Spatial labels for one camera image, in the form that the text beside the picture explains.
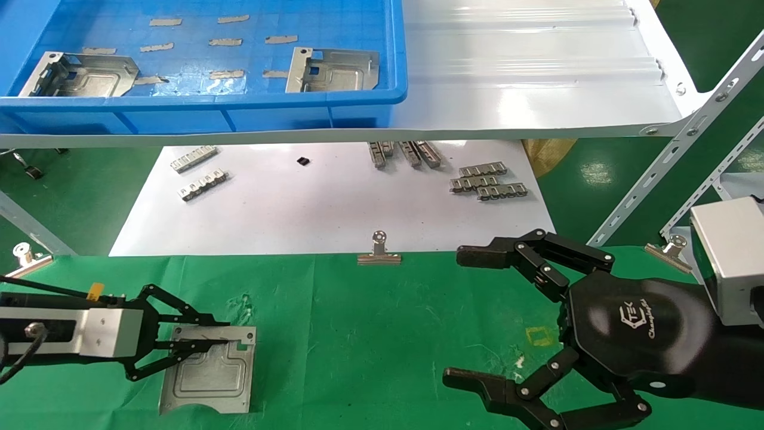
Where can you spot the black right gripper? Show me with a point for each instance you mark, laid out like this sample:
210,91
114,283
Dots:
638,325

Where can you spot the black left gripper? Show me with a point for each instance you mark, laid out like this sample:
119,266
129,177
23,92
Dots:
149,334

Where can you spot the bent sheet metal bracket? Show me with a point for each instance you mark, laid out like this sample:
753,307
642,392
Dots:
209,382
101,77
340,74

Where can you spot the green table cloth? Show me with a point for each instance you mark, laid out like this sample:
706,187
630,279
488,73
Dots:
370,334

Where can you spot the silver binder clip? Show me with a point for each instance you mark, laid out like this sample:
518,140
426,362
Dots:
379,258
27,266
671,254

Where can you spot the small notched metal strip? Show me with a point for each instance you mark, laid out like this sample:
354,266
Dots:
483,169
377,156
194,159
474,184
204,185
502,192
430,155
410,155
389,149

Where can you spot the white flat board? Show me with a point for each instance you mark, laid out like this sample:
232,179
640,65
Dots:
310,209

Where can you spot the brown woven sack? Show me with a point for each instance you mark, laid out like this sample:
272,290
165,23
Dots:
546,156

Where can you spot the grey shelf leg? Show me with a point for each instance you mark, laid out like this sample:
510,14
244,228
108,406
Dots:
36,224

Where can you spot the black caster wheel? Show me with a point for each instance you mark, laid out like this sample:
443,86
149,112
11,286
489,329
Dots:
33,173

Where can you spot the white corrugated shelf board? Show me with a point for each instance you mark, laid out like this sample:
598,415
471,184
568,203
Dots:
525,71

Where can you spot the grey tape piece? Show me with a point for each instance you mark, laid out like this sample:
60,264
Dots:
233,19
165,22
227,74
281,39
151,80
157,46
225,42
99,51
275,74

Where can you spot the white perforated angle bar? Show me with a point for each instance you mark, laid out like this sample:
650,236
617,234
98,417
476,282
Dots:
716,176
686,134

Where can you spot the blue plastic bin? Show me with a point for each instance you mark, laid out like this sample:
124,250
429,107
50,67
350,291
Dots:
334,24

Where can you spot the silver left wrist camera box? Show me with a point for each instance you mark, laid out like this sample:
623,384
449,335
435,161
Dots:
110,334

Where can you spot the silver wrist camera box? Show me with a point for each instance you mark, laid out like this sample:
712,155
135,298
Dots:
110,334
731,257

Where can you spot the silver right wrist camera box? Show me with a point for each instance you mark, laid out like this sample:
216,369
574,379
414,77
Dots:
731,257

